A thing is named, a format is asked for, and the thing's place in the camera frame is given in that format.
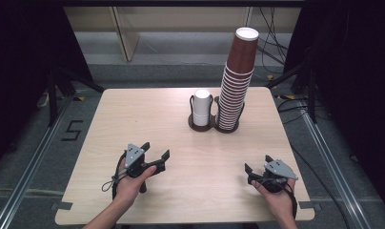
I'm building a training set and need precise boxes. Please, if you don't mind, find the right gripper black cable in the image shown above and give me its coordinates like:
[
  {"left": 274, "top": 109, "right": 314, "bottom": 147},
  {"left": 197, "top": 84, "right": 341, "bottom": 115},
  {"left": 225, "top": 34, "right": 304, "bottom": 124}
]
[{"left": 256, "top": 177, "right": 299, "bottom": 220}]

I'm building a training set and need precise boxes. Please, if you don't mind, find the beige partition panel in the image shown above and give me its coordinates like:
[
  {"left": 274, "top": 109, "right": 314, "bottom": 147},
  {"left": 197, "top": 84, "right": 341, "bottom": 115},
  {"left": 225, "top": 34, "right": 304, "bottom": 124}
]
[{"left": 64, "top": 6, "right": 301, "bottom": 63}]

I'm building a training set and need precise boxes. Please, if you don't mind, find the white cord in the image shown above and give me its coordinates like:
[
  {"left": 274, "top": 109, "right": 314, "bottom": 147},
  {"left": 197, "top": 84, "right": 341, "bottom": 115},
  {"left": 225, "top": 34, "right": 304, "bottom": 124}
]
[{"left": 37, "top": 91, "right": 51, "bottom": 108}]

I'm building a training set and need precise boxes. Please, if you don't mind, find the aluminium floor rail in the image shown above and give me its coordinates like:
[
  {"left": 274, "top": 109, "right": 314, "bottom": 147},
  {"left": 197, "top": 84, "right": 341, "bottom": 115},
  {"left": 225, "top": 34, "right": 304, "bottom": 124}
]
[
  {"left": 299, "top": 101, "right": 373, "bottom": 229},
  {"left": 0, "top": 94, "right": 74, "bottom": 229}
]

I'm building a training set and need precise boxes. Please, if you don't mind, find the dark wooden double cup holder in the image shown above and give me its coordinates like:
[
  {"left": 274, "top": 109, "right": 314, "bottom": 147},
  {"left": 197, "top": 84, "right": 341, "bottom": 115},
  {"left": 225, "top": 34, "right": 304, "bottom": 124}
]
[{"left": 188, "top": 94, "right": 246, "bottom": 134}]

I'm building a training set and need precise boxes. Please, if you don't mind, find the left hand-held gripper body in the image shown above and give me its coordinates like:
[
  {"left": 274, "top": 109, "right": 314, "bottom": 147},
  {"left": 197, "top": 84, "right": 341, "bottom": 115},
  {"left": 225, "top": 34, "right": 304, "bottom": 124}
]
[{"left": 123, "top": 142, "right": 167, "bottom": 195}]

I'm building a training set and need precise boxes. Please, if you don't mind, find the person's left hand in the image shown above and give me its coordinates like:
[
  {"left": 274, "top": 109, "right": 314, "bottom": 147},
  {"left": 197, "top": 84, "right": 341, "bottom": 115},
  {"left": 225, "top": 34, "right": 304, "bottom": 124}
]
[{"left": 112, "top": 158, "right": 157, "bottom": 204}]

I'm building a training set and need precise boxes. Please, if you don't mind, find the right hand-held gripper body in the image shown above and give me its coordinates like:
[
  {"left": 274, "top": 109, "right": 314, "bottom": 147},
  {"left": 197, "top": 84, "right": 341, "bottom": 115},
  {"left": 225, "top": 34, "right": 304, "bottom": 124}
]
[{"left": 248, "top": 158, "right": 299, "bottom": 194}]

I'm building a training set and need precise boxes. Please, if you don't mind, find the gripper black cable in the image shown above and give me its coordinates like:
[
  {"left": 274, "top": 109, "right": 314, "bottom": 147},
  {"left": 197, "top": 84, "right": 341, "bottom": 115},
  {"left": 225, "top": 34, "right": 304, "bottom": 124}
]
[
  {"left": 256, "top": 177, "right": 299, "bottom": 220},
  {"left": 101, "top": 152, "right": 129, "bottom": 201}
]

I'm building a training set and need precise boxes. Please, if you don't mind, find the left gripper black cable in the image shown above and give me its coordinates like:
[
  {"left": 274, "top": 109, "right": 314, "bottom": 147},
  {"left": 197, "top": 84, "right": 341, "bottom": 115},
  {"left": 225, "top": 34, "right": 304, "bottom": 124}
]
[{"left": 101, "top": 152, "right": 129, "bottom": 201}]

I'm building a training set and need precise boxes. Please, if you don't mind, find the hanging black cable bundle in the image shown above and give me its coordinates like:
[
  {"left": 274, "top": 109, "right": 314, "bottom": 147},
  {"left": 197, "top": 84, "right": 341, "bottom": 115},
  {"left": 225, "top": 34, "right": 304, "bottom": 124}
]
[{"left": 256, "top": 6, "right": 290, "bottom": 70}]

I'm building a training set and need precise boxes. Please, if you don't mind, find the person's right hand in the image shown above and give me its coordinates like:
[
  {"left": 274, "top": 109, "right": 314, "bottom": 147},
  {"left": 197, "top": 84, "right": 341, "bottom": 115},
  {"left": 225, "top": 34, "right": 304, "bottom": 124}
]
[{"left": 251, "top": 177, "right": 298, "bottom": 220}]

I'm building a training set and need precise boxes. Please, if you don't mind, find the black metal stand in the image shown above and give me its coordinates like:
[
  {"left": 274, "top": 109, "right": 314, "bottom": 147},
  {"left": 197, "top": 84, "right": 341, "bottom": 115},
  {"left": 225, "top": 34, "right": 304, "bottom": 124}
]
[
  {"left": 47, "top": 65, "right": 106, "bottom": 128},
  {"left": 266, "top": 47, "right": 318, "bottom": 125}
]

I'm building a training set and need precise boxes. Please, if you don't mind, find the dark curtain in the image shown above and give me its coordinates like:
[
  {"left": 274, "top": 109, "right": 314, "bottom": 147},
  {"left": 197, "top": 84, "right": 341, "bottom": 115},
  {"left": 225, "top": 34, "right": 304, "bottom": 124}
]
[
  {"left": 0, "top": 0, "right": 93, "bottom": 166},
  {"left": 284, "top": 0, "right": 385, "bottom": 220}
]

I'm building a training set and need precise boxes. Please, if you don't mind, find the black floor cable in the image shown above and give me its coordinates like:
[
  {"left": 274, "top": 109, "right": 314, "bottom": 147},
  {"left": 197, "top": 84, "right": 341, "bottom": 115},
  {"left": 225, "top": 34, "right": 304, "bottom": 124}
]
[{"left": 277, "top": 96, "right": 352, "bottom": 229}]

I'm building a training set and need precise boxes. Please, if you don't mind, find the stack of brown cups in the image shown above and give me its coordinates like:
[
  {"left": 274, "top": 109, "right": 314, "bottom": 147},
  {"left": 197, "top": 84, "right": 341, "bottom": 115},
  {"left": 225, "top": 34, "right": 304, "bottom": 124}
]
[{"left": 216, "top": 27, "right": 260, "bottom": 132}]

